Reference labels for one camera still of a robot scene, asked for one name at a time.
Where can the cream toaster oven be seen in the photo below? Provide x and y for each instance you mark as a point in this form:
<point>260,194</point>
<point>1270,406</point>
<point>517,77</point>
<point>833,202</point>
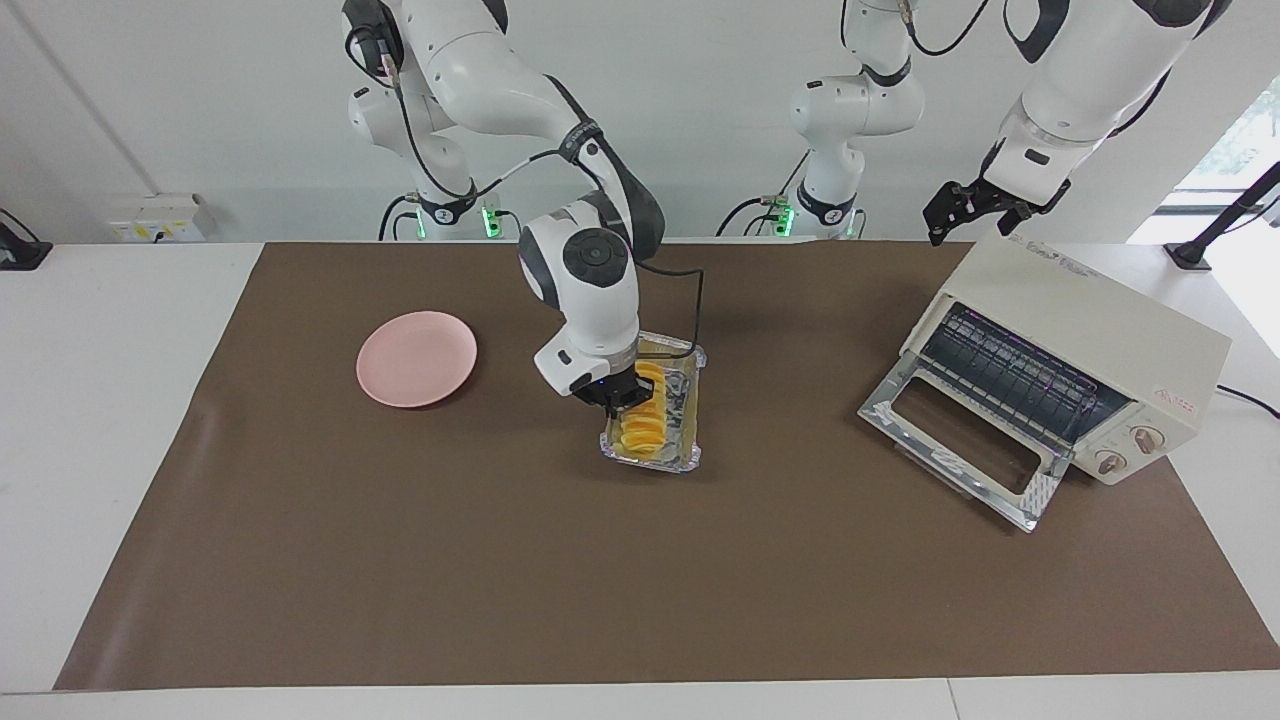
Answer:
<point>1090,310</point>

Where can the pink round plate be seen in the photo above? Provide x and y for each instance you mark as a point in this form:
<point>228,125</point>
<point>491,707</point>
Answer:
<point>416,360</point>

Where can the cream oven knob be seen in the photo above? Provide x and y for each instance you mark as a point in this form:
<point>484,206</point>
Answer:
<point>1148,438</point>
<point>1110,462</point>

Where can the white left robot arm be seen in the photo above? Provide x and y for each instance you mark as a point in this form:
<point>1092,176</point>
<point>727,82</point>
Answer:
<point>1090,80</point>

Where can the glass oven door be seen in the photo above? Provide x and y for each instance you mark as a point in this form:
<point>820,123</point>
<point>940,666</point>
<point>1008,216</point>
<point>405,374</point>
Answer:
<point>940,460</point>

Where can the low black clamp stand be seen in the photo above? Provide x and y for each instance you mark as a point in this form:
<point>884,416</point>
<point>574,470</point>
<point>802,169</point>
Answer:
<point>20,252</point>

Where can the brown table mat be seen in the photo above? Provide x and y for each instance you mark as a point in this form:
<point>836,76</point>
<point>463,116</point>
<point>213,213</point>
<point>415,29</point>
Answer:
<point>640,560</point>

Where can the aluminium foil tray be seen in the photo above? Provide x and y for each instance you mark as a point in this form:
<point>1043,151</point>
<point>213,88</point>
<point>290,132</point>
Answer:
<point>685,420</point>

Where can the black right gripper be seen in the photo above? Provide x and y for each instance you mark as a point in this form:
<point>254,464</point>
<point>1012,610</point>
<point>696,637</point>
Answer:
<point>620,388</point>

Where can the black clamp stand with pole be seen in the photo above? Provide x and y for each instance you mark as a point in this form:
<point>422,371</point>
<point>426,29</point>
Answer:
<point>1215,225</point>

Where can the white wall power socket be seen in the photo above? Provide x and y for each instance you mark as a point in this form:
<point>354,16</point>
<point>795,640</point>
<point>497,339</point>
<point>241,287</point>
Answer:
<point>160,218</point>

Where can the sliced yellow bread loaf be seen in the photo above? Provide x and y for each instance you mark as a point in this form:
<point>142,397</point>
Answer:
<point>640,435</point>

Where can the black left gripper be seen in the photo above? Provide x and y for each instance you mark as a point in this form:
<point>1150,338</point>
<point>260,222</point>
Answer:
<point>1015,195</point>

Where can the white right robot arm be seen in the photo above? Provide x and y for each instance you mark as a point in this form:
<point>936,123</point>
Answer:
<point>595,300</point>

